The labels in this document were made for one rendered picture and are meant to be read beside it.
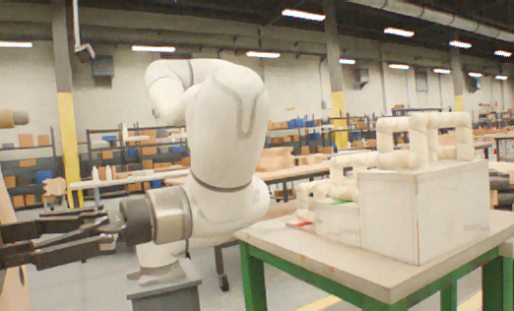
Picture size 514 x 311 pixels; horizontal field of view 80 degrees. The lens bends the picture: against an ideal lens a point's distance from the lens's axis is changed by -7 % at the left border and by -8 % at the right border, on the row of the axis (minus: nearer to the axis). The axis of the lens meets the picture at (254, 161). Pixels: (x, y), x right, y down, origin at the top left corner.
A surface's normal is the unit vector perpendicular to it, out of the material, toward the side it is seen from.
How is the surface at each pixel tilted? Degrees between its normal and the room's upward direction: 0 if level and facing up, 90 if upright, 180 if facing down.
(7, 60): 90
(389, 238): 90
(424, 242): 90
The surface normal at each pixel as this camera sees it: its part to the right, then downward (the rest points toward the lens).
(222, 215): 0.32, 0.48
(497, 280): -0.89, 0.11
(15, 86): 0.49, 0.00
